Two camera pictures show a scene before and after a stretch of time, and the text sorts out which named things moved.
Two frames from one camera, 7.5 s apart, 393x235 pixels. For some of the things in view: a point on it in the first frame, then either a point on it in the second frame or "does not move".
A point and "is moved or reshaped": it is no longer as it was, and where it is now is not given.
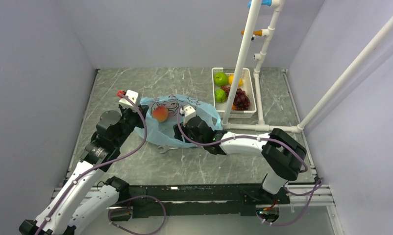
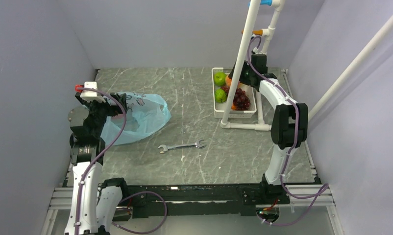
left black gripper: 123,110 -> 113,110
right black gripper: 178,135 -> 246,65
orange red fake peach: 160,113 -> 228,81
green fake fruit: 220,95 does not move
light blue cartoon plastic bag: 161,114 is moved or reshaped
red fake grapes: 226,89 does not move
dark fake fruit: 241,102 does not move
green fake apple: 220,79 does not move
